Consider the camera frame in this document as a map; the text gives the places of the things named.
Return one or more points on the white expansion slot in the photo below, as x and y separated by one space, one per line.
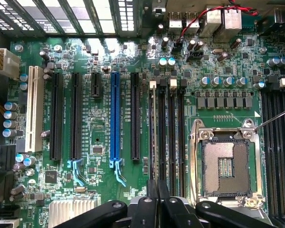
34 107

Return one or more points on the black RAM slot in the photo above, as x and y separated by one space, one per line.
182 142
273 154
173 142
264 154
284 154
162 142

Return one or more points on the long black expansion slot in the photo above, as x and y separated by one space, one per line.
135 118
76 118
56 118

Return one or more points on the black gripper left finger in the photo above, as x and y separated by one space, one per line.
145 213

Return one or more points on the open grey PC case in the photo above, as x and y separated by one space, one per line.
140 26

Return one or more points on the silver finned heatsink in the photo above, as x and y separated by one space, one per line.
71 211

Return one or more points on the thin metal locking lever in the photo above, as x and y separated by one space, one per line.
192 166
275 118

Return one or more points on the blue expansion slot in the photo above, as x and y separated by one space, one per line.
115 118

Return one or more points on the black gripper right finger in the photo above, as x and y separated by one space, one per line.
173 213

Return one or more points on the white power connector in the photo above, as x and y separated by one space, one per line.
10 64

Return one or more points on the CPU socket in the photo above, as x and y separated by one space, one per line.
211 166

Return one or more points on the short black expansion slot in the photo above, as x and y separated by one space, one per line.
96 85

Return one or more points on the thin RAM memory stick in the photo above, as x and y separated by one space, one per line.
151 142

